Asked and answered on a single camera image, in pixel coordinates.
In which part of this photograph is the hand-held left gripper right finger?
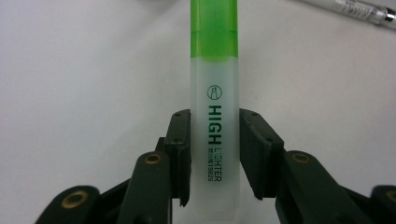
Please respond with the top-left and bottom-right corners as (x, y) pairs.
(238, 107), (286, 201)

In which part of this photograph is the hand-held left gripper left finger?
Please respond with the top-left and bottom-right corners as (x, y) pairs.
(155, 108), (192, 208)

